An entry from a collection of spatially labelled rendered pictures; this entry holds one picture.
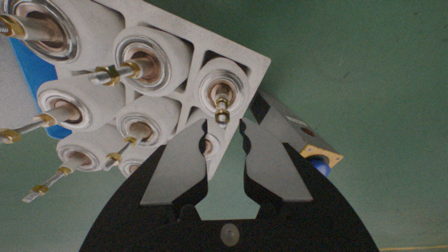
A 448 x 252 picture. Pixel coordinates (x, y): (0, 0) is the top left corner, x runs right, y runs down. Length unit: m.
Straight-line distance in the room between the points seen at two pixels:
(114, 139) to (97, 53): 0.20
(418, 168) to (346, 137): 0.56
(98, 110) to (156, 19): 0.19
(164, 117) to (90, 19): 0.16
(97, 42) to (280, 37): 0.42
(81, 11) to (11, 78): 0.36
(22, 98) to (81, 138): 0.27
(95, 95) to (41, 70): 0.29
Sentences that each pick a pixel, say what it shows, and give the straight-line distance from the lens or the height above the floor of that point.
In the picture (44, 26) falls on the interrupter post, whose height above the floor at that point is 0.26.
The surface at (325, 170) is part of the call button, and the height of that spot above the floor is 0.33.
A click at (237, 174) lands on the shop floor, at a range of 0.75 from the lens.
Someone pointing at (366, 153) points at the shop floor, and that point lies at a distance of 0.96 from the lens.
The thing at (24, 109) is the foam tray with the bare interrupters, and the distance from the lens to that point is 0.64.
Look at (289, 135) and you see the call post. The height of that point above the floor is 0.27.
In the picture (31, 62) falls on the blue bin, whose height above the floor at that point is 0.10.
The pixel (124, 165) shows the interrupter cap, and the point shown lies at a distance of 0.37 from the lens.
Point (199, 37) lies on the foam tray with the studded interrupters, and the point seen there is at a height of 0.18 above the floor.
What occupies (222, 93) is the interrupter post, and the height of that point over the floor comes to 0.28.
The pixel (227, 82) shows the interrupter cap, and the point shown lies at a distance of 0.21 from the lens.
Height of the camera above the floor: 0.46
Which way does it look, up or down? 59 degrees down
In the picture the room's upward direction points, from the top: 177 degrees clockwise
